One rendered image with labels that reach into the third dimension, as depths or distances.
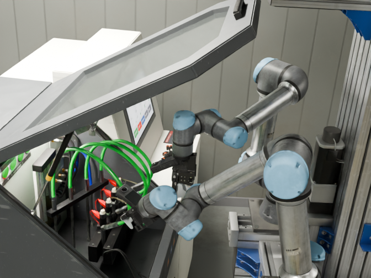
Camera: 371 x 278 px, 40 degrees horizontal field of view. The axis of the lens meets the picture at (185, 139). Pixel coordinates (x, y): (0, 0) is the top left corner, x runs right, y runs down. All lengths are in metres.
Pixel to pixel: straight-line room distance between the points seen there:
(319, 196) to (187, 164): 0.48
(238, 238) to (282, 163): 0.92
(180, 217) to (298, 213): 0.36
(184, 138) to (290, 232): 0.52
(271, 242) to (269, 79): 0.69
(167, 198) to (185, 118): 0.32
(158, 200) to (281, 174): 0.39
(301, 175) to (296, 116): 2.44
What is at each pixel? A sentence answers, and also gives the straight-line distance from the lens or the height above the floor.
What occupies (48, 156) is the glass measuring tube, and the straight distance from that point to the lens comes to 2.11.
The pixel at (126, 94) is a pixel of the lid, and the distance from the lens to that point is 1.38.
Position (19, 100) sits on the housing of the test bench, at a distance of 2.11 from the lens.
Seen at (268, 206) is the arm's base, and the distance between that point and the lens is 2.18.
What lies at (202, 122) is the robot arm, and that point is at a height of 1.54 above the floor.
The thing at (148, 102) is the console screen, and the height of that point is 1.22.
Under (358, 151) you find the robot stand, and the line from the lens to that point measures 1.72.
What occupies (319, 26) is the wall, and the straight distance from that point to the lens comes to 3.60.
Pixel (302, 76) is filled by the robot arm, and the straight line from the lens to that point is 1.98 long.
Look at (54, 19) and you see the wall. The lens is 3.61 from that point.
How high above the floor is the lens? 2.32
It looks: 27 degrees down
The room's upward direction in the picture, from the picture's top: 3 degrees clockwise
